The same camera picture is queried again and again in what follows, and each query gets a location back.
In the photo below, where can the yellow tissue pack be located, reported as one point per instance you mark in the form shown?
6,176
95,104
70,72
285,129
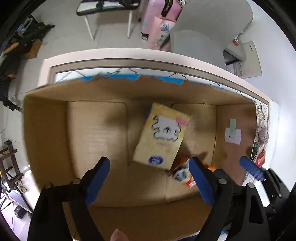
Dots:
161,137

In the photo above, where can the purple towel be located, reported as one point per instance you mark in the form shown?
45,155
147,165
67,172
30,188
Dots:
262,131

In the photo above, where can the grey chair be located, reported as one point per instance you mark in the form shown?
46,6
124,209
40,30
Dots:
233,53
205,28

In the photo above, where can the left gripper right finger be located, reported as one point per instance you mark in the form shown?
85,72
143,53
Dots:
218,194

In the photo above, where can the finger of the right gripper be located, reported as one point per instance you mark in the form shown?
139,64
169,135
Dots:
252,168
221,174

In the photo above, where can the white checked tablecloth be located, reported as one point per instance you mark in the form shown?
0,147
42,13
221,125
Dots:
231,83

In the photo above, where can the red floral pack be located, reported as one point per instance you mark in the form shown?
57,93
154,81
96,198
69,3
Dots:
260,160

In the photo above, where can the grey chair far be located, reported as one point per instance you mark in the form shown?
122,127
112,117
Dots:
233,53

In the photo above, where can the left hand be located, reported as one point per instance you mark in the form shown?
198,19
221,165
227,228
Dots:
118,235

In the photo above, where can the cardboard box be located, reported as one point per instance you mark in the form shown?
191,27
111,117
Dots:
69,126

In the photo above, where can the grey chair near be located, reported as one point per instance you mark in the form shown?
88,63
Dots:
205,28

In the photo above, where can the orange snack bag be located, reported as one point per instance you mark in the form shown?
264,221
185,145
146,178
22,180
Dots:
180,172

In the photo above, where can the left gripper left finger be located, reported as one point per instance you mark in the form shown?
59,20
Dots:
49,220

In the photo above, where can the pink suitcase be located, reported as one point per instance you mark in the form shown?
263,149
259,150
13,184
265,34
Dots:
158,20

